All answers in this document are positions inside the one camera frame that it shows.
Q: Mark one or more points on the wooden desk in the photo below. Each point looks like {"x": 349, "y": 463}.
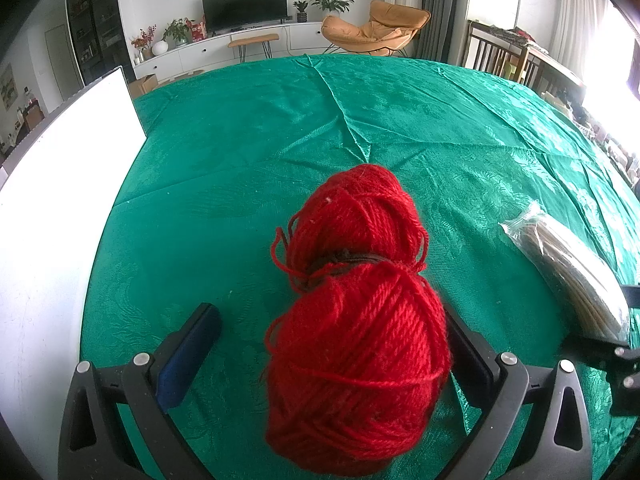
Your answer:
{"x": 555, "y": 70}

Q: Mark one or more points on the orange lounge chair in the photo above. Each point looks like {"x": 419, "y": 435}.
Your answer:
{"x": 380, "y": 27}

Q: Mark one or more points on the small wooden stool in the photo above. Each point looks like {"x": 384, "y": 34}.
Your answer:
{"x": 252, "y": 38}

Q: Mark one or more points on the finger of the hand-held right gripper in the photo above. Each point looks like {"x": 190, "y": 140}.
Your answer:
{"x": 610, "y": 365}
{"x": 631, "y": 295}

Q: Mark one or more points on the white television cabinet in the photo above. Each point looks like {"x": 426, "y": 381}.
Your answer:
{"x": 210, "y": 52}

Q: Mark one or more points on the red gift box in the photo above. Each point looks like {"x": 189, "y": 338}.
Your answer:
{"x": 198, "y": 31}

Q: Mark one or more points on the white curtain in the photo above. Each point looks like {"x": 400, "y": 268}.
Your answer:
{"x": 582, "y": 20}

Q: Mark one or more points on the red flower branches in vase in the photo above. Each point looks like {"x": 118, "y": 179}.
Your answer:
{"x": 144, "y": 42}

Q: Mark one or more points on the small green potted plant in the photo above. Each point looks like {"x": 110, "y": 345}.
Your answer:
{"x": 301, "y": 10}

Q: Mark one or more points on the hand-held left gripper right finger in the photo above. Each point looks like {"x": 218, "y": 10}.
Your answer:
{"x": 472, "y": 360}

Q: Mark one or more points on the white round vase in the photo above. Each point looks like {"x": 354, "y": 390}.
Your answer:
{"x": 160, "y": 48}

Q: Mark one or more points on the wooden slatted chair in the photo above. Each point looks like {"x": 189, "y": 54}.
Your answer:
{"x": 492, "y": 50}

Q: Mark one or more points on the red yarn skein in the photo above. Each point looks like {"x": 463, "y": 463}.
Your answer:
{"x": 360, "y": 350}

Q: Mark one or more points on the clear packet of beige sticks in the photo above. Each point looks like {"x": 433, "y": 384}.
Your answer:
{"x": 575, "y": 280}

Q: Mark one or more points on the tall black display shelf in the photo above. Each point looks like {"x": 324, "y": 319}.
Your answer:
{"x": 97, "y": 20}

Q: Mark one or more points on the large green potted plant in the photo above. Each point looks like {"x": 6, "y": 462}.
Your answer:
{"x": 331, "y": 1}

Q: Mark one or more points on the white storage box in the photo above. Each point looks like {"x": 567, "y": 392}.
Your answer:
{"x": 50, "y": 210}

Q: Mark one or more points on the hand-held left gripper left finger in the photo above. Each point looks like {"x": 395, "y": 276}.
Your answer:
{"x": 187, "y": 355}

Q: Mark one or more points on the grey curtain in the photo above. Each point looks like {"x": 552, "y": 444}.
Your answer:
{"x": 437, "y": 10}

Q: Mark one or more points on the green satin tablecloth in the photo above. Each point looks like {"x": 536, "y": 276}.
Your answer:
{"x": 250, "y": 160}

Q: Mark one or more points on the brown cardboard box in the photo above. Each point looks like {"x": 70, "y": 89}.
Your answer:
{"x": 144, "y": 85}

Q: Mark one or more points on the black flat television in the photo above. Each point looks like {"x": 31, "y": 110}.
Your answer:
{"x": 245, "y": 5}

